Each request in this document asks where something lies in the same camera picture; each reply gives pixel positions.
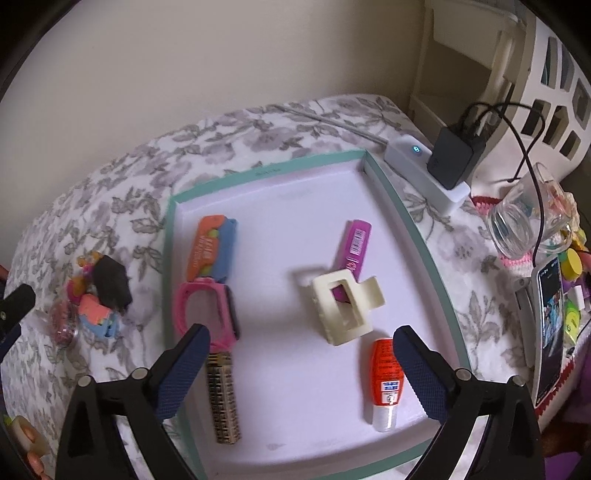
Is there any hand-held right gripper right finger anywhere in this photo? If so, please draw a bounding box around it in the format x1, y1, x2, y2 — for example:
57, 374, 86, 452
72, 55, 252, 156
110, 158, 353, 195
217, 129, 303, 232
392, 324, 543, 480

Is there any clear glass jar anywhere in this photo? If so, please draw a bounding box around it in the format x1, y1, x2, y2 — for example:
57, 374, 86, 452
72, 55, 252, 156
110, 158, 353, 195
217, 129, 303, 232
488, 162, 578, 259

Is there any yellow round container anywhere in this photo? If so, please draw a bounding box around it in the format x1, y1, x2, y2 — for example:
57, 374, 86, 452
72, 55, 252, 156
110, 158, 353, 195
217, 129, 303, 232
566, 249, 585, 280

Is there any pink doll toy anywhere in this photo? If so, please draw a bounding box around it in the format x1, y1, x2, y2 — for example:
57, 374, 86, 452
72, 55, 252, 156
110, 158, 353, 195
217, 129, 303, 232
65, 251, 105, 305

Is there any white plastic laundry basket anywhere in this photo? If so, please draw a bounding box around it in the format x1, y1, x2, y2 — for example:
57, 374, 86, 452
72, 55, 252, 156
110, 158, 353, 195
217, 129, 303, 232
480, 18, 591, 185

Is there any cream round object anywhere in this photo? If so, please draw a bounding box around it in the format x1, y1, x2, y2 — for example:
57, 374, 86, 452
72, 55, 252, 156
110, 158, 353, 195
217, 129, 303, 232
7, 415, 51, 462

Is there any white wooden shelf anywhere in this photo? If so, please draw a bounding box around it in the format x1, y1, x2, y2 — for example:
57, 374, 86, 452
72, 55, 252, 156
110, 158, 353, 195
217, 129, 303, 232
409, 0, 532, 134

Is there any orange glue bottle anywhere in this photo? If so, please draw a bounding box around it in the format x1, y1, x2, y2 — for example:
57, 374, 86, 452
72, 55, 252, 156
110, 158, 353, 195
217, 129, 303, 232
367, 338, 406, 433

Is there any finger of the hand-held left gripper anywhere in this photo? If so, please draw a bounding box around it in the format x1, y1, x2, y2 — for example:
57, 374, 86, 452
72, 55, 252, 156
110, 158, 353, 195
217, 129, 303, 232
0, 284, 37, 358

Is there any person's left hand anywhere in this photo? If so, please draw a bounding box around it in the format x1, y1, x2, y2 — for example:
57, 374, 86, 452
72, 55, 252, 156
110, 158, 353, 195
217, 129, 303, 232
18, 422, 51, 476

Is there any silver phone stand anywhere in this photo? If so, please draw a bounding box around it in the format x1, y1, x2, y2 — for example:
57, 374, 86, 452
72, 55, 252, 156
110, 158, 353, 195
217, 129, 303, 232
515, 277, 536, 365

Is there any orange and blue toy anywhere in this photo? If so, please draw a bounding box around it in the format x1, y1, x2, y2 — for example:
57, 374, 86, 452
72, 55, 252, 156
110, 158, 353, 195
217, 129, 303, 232
78, 294, 122, 341
186, 215, 239, 284

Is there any black plug adapter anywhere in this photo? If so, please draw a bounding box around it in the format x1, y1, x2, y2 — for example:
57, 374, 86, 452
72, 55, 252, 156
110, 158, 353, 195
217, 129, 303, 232
92, 255, 134, 315

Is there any teal shallow tray box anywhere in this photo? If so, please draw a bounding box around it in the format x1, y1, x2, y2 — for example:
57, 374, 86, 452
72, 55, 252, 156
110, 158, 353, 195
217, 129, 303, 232
163, 148, 474, 480

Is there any lime green item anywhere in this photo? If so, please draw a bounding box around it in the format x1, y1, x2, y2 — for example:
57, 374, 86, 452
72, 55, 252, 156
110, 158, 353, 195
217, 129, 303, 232
564, 298, 583, 344

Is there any pink tube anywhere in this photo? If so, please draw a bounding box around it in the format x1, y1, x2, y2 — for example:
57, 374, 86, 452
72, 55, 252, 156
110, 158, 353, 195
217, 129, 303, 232
333, 220, 374, 303

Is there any cream hair claw clip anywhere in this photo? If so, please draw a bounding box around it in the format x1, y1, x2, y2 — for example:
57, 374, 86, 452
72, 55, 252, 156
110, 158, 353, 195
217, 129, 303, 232
311, 270, 385, 346

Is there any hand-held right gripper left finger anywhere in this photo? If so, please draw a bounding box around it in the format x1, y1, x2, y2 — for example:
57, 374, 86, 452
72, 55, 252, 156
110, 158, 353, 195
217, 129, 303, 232
55, 323, 212, 480

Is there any white power strip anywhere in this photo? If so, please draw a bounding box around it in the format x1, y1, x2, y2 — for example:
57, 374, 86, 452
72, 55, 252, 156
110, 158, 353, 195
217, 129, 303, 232
383, 136, 472, 214

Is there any smartphone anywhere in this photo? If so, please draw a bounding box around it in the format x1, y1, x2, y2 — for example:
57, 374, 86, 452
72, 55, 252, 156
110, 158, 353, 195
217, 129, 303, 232
531, 256, 566, 407

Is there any black wall charger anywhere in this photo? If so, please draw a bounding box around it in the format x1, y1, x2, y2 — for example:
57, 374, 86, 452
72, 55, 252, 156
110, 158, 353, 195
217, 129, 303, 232
427, 127, 486, 190

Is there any gold black patterned box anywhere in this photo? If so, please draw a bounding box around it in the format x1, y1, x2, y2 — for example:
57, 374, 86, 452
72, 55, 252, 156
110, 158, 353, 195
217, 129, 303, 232
205, 351, 243, 445

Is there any black charger cable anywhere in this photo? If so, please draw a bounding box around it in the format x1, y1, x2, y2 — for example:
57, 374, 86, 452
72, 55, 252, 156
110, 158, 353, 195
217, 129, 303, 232
455, 102, 550, 268

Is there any pink wrist watch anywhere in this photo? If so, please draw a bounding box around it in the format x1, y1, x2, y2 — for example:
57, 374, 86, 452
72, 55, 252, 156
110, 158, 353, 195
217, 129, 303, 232
173, 279, 242, 354

